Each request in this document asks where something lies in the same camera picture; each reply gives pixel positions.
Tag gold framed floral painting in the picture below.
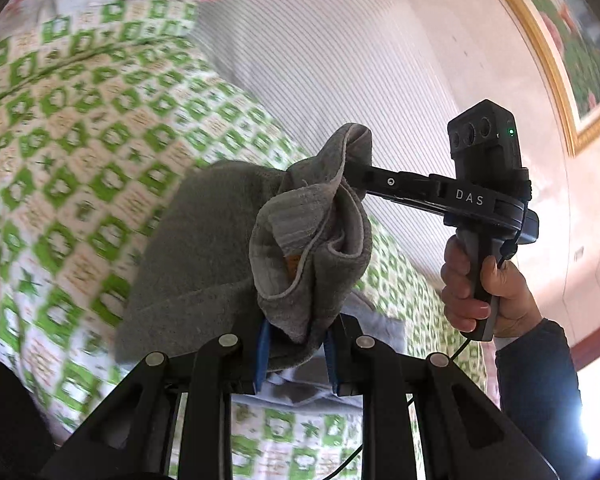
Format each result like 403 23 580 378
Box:
501 0 600 157

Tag right hand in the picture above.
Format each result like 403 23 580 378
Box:
441 236 543 338

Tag green white patterned bedsheet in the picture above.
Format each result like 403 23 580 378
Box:
0 0 489 480

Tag striped white headboard cushion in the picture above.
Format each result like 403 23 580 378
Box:
189 0 477 294

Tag grey sweat pants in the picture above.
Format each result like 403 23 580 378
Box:
114 124 372 370

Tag black cable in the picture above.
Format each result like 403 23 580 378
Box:
324 336 474 480

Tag right forearm dark sleeve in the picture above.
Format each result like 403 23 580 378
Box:
495 320 591 479

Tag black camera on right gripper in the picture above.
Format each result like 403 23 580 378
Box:
448 100 527 188

